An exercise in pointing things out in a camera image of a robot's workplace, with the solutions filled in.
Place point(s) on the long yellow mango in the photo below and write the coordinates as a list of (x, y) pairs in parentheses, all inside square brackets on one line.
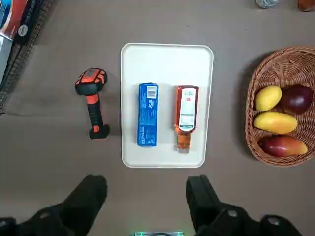
[(275, 123)]

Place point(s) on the orange and black barcode scanner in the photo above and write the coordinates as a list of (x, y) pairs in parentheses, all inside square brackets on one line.
[(91, 83)]

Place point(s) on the red and black snack box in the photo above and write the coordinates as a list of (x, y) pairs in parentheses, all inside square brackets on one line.
[(32, 19)]

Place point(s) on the clear bottle with red label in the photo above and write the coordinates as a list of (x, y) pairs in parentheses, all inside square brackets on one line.
[(267, 3)]

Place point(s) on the red and orange mango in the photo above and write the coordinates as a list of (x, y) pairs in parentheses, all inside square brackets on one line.
[(283, 146)]

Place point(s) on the white rectangular plastic tray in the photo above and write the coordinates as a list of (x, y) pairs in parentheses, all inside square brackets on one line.
[(165, 64)]

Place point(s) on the small yellow mango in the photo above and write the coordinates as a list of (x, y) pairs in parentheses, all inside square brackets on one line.
[(268, 98)]

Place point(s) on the brown wicker basket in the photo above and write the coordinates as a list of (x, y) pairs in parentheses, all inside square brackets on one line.
[(270, 66)]

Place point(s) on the dark red mango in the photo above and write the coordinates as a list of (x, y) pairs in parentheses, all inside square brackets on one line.
[(297, 98)]

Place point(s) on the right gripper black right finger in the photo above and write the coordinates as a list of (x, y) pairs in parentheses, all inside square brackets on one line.
[(209, 211)]

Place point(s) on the blue Oreo cookie box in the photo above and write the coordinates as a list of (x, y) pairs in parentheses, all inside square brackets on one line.
[(147, 118)]

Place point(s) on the amber tea beverage bottle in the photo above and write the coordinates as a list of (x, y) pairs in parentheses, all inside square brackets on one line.
[(187, 110)]

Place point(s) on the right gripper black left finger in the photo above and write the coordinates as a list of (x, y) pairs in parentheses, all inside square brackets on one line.
[(73, 211)]

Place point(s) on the orange-brown sauce bottle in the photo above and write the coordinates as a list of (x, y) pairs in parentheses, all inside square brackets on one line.
[(307, 4)]

